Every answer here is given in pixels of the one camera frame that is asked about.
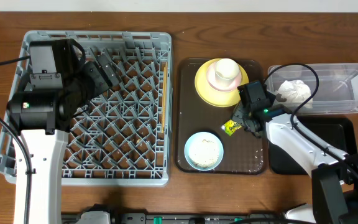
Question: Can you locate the dark brown serving tray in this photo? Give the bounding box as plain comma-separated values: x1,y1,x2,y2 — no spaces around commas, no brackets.
173,58,265,175

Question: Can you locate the cream plastic cup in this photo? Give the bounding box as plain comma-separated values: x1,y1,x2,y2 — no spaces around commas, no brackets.
215,58,239,85

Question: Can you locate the light blue rice bowl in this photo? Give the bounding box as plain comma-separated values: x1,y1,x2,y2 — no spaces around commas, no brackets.
184,132,224,172

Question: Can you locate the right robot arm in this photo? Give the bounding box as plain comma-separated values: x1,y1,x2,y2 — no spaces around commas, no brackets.
232,99,358,223

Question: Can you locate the grey dishwasher rack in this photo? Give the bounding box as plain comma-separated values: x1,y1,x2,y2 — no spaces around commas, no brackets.
0,30,173,187

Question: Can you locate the pink plastic bowl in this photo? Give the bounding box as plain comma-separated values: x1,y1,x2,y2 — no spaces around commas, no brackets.
206,58,242,92

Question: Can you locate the white tissue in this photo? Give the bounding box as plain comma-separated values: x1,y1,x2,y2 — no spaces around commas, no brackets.
273,80,311,110

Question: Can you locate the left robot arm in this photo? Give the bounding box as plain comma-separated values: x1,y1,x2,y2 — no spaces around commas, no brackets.
7,39,120,223

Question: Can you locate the yellow pandan cake wrapper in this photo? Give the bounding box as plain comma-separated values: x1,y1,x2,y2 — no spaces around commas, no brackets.
221,119,242,136

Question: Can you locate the black plastic tray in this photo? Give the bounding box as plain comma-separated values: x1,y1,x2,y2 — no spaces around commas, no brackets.
268,116,357,175

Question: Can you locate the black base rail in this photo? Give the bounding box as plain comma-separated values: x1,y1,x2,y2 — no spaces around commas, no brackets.
61,212,291,224

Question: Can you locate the clear plastic bin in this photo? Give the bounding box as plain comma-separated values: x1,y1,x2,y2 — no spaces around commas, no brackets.
266,63,358,115

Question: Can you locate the wooden chopstick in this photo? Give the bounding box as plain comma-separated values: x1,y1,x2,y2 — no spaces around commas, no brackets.
163,65,168,133
161,65,167,134

